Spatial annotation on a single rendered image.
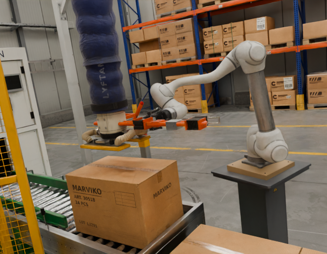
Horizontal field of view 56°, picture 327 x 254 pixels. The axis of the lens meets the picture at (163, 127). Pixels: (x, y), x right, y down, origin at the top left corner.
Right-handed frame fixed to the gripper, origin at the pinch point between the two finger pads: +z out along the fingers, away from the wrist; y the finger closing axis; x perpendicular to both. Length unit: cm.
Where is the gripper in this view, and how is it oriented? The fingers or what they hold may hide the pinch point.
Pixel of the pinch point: (145, 123)
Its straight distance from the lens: 176.0
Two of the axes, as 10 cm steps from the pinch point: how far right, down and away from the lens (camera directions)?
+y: 1.3, 9.7, 1.9
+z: -5.8, 2.3, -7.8
